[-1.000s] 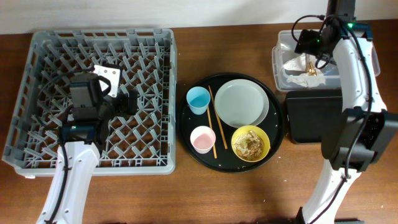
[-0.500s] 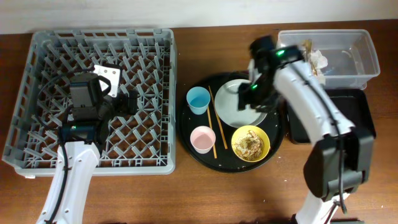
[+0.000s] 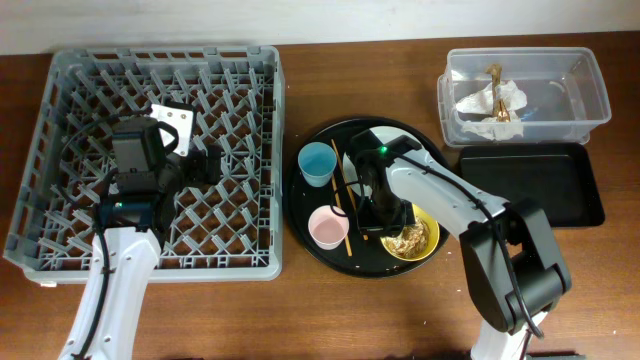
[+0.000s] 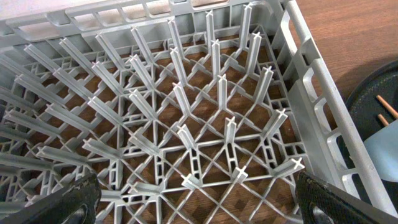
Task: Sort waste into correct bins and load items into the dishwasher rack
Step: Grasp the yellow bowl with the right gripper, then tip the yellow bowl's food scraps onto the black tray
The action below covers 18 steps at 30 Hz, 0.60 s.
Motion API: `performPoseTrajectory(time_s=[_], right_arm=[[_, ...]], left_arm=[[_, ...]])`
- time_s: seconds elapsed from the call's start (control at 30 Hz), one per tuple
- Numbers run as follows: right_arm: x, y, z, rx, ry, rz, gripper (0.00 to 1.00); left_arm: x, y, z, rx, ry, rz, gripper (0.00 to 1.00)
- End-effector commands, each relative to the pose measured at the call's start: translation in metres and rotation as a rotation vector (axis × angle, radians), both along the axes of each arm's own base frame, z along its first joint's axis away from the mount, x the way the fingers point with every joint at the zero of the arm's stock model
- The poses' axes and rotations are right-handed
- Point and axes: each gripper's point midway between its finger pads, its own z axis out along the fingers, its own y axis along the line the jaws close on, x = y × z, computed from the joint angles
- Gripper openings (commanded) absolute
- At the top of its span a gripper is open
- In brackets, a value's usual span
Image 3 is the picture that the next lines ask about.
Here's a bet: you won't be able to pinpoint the gold foil wrapper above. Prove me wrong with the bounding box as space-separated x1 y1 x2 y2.
486 63 511 123

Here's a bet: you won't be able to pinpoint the black rectangular tray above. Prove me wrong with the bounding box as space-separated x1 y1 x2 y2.
459 143 605 228

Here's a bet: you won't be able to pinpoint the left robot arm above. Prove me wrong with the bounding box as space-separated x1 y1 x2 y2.
60 110 222 359

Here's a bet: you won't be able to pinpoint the yellow bowl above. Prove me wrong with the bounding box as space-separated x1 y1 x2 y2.
392 205 440 262

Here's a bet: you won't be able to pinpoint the pink plastic cup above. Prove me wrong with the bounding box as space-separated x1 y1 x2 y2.
308 205 344 250

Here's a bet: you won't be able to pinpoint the clear plastic waste bin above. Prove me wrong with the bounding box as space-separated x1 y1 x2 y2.
437 47 612 148

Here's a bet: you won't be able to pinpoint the round black serving tray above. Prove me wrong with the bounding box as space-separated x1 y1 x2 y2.
283 117 450 278

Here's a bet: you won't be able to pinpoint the white napkin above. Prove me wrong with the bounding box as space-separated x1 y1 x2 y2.
456 80 527 141

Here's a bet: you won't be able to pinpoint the wooden chopstick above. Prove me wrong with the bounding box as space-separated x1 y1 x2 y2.
330 139 357 211
331 176 352 257

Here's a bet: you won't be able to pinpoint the grey plastic dishwasher rack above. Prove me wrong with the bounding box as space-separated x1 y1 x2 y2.
4 46 285 286

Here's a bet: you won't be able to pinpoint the grey round plate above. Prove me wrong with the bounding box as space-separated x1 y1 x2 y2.
342 126 425 199

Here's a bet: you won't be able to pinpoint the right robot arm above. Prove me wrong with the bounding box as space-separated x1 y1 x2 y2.
345 129 572 359

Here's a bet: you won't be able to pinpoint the blue plastic cup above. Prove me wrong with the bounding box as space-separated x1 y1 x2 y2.
298 142 337 188

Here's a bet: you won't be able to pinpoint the food scraps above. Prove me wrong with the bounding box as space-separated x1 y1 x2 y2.
381 217 430 260

